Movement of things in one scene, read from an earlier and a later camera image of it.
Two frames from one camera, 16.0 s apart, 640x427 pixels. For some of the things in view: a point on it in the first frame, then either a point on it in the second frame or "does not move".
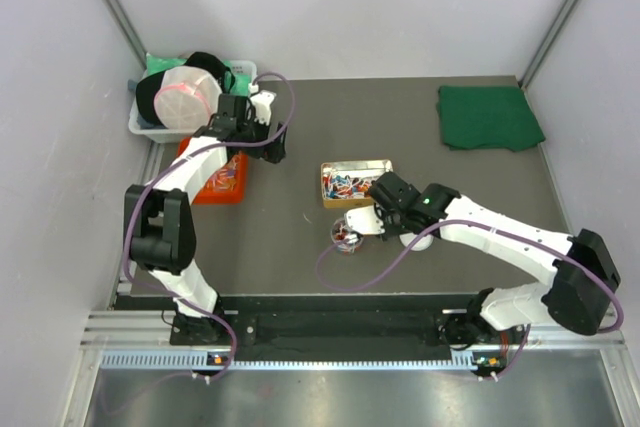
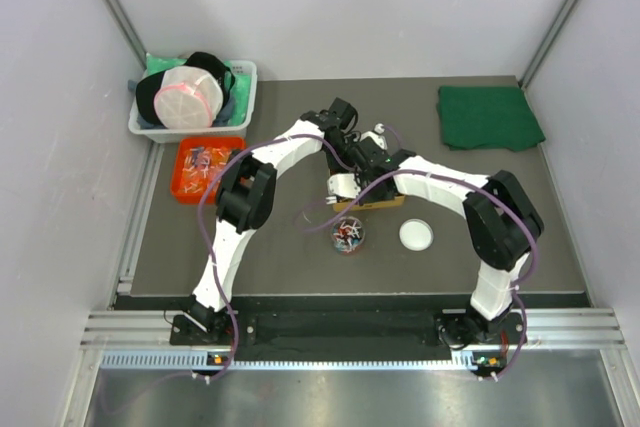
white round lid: x=421 y=244 does not move
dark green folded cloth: x=487 y=116 does not move
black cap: x=146 y=90 does not move
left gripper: x=273 y=150 → x=336 y=167
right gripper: x=388 y=230 → x=362 y=178
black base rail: x=322 y=323 does not move
